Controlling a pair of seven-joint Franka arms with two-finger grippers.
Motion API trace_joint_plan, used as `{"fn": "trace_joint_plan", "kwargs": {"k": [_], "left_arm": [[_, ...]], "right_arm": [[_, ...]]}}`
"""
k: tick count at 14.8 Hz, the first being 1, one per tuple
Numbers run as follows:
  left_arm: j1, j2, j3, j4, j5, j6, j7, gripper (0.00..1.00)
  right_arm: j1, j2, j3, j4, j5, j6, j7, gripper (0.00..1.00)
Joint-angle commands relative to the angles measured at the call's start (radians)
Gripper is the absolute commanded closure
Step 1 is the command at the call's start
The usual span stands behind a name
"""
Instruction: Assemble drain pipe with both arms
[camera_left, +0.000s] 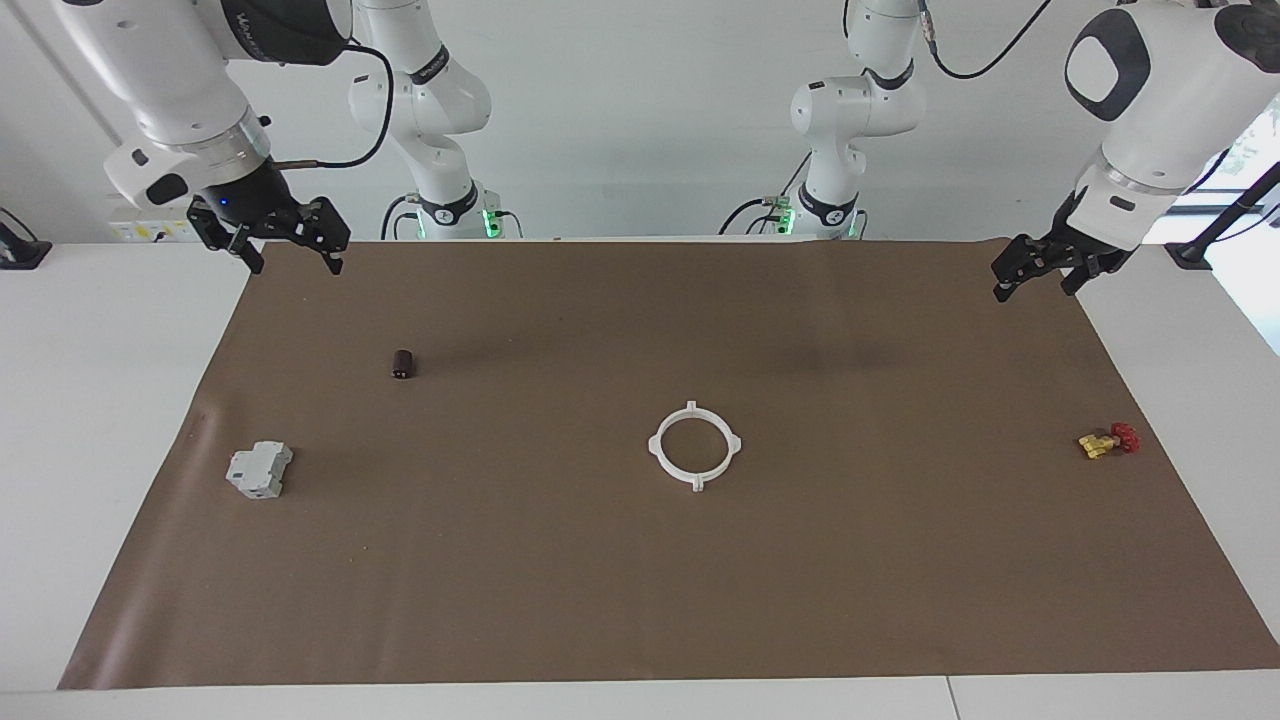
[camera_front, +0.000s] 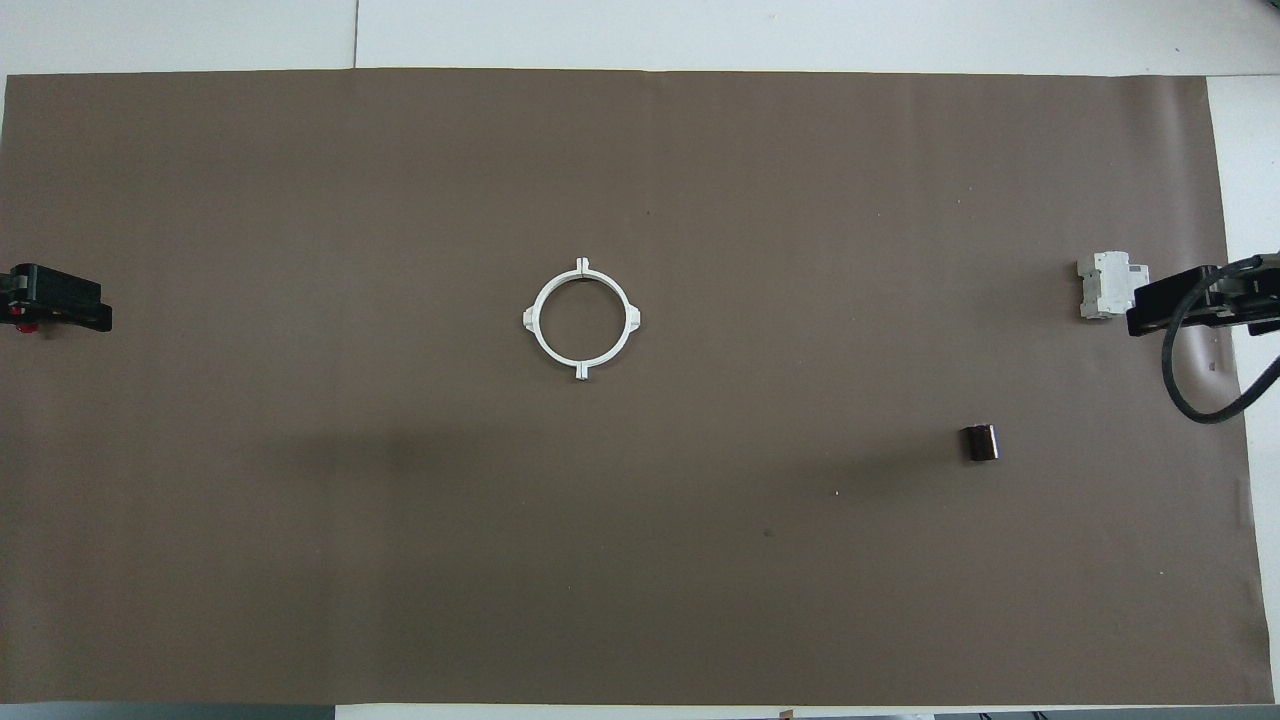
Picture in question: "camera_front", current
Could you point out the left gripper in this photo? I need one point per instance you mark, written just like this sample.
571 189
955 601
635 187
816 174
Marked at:
50 288

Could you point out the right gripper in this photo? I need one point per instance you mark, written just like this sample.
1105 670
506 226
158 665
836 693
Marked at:
1262 305

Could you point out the dark brown small cylinder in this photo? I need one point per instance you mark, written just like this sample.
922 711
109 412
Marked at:
980 444

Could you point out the white circuit breaker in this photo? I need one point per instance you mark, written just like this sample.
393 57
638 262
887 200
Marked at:
1105 285

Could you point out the brown paper table mat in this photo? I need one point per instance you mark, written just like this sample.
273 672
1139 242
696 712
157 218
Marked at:
640 560

